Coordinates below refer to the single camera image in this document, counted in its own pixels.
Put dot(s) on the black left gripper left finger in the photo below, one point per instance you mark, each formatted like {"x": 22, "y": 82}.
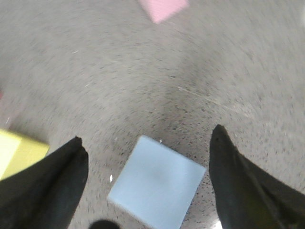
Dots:
{"x": 46, "y": 195}

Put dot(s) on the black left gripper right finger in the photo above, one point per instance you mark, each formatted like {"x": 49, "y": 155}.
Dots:
{"x": 246, "y": 196}

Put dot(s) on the textured light blue foam block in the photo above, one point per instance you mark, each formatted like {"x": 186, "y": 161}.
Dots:
{"x": 156, "y": 185}

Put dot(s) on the yellow foam block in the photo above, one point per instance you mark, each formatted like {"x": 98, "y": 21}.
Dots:
{"x": 18, "y": 152}

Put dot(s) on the pink foam block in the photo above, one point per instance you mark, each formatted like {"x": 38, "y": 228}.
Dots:
{"x": 160, "y": 10}

